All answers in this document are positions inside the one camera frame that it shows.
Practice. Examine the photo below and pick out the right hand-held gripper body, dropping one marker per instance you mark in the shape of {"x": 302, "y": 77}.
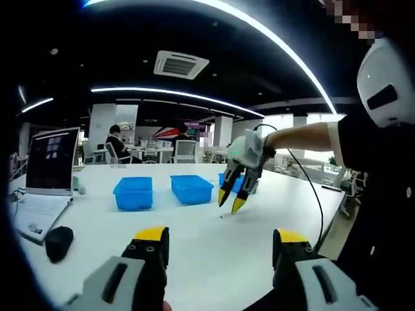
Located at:
{"x": 248, "y": 150}

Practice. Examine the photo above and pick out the white laptop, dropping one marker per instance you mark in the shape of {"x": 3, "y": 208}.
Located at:
{"x": 48, "y": 168}

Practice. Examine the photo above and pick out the black computer mouse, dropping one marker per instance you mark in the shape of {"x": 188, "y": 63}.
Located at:
{"x": 59, "y": 243}

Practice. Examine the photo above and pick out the white mesh office chair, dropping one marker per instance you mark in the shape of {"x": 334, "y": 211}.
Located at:
{"x": 186, "y": 152}

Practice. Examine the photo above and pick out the white ceiling air vent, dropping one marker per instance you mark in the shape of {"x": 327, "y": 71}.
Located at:
{"x": 181, "y": 64}

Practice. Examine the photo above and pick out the long curved ceiling light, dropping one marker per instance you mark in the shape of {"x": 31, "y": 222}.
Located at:
{"x": 243, "y": 22}

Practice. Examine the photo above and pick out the small potted plant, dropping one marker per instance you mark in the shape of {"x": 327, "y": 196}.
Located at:
{"x": 332, "y": 160}

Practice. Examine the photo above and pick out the short ceiling light strip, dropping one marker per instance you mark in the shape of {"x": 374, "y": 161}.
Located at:
{"x": 22, "y": 94}
{"x": 37, "y": 105}

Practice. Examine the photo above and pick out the purple red wall mural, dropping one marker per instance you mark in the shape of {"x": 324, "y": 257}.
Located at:
{"x": 168, "y": 131}

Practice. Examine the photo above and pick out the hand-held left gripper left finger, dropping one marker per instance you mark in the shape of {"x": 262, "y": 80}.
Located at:
{"x": 103, "y": 285}

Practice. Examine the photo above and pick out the flat green yellow pad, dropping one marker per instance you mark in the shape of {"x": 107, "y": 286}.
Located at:
{"x": 78, "y": 168}

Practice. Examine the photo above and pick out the blue plastic bin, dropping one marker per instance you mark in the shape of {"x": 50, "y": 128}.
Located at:
{"x": 134, "y": 194}
{"x": 238, "y": 183}
{"x": 193, "y": 191}

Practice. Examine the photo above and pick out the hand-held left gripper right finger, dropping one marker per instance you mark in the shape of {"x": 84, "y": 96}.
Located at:
{"x": 327, "y": 285}

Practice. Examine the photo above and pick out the curved ceiling light strip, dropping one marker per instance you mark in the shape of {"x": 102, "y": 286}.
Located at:
{"x": 175, "y": 92}

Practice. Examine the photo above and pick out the person's left hand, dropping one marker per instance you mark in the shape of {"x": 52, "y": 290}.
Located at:
{"x": 166, "y": 306}

